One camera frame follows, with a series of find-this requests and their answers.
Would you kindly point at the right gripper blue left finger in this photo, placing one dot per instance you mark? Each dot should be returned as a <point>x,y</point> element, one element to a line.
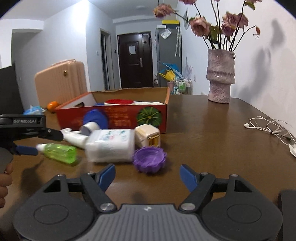
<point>105,177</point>

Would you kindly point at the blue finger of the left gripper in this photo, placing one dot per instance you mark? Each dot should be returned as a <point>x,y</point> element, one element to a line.
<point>24,150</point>

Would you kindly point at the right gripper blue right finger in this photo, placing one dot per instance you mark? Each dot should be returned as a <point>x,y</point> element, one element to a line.
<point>189,177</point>

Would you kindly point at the large white labelled bottle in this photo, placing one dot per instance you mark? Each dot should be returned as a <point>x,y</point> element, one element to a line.
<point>107,146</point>

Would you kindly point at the green spray bottle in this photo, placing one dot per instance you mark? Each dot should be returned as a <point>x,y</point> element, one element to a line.
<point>62,153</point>

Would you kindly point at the purple ribbed cap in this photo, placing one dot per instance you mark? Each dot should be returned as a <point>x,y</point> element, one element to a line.
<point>149,159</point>

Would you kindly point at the white tube bottle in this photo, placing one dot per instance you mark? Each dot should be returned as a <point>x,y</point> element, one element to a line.
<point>76,139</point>

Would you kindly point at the white blue tape roll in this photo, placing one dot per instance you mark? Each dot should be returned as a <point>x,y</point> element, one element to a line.
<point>88,128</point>

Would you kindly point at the cream power adapter cube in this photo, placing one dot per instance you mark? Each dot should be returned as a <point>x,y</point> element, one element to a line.
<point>147,136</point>

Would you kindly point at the blue round lid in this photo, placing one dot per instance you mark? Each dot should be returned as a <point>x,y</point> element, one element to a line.
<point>98,117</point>

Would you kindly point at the red white lint brush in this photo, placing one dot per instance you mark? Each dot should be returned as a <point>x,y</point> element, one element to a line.
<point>129,102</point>

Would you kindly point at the person's left hand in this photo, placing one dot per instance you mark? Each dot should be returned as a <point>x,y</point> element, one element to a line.
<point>5,181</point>

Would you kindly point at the black paper bag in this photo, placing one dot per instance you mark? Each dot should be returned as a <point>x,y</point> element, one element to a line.
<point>10,99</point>

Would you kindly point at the blue tissue pack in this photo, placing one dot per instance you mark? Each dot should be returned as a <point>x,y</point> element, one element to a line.
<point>34,110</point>

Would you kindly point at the orange fruit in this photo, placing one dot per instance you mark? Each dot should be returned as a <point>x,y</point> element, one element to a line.
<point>51,107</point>

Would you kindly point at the small white round lid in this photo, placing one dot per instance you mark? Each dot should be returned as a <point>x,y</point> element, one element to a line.
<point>65,130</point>

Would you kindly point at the pink ribbed suitcase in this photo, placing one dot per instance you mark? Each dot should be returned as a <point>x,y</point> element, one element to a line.
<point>60,82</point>

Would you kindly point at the red cardboard box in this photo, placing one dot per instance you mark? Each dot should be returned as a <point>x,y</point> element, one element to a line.
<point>71,113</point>

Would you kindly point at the cluttered cart with yellow item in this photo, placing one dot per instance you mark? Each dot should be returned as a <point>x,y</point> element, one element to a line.
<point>170,76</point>

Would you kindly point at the black phone on table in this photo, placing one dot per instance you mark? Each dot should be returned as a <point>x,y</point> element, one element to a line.
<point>288,209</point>

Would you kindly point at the pink textured vase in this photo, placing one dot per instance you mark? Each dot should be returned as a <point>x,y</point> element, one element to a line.
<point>221,74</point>

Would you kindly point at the dark brown entrance door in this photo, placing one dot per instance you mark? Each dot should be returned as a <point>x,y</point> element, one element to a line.
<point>135,60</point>

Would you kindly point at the grey refrigerator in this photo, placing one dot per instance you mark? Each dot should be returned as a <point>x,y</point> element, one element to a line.
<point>169,49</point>

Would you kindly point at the dried pink roses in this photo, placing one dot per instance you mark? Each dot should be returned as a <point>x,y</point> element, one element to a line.
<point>227,31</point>

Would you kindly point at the yellow box on refrigerator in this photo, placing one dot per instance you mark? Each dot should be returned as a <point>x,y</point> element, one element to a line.
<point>170,22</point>

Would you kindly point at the white wired earphones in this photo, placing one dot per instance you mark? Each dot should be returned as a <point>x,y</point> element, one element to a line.
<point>275,128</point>

